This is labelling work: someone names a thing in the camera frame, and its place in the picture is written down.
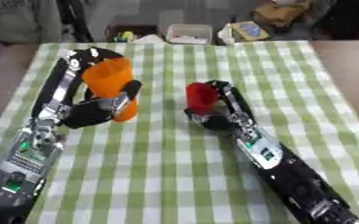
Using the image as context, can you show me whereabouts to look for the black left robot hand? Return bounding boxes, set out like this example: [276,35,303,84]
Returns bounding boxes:
[31,46,144,130]

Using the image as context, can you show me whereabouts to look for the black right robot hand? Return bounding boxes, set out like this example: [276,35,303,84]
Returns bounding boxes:
[182,80,258,131]

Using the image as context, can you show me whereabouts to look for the red plastic cup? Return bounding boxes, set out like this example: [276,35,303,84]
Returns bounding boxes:
[184,81,222,116]

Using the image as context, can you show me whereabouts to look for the orange plastic cup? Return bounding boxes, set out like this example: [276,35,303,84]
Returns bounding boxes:
[80,57,140,123]

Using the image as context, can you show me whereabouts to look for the yellow and blue box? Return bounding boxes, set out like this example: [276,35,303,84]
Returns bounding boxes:
[229,20,271,43]

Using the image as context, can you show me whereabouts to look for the yellow-green small toy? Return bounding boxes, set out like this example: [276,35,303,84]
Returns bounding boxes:
[113,31,137,44]

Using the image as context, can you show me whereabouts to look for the clear plastic container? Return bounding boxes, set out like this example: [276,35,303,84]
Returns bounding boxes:
[164,23,215,46]

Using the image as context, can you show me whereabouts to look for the black tripod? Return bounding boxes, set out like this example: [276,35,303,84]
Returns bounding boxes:
[55,0,95,44]

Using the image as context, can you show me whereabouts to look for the dark open box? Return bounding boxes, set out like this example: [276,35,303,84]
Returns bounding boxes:
[104,24,161,44]

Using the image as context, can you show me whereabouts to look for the brown bag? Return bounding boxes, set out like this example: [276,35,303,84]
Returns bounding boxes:
[251,0,313,29]

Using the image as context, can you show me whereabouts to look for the person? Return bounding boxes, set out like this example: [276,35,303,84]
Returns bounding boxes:
[0,0,63,46]

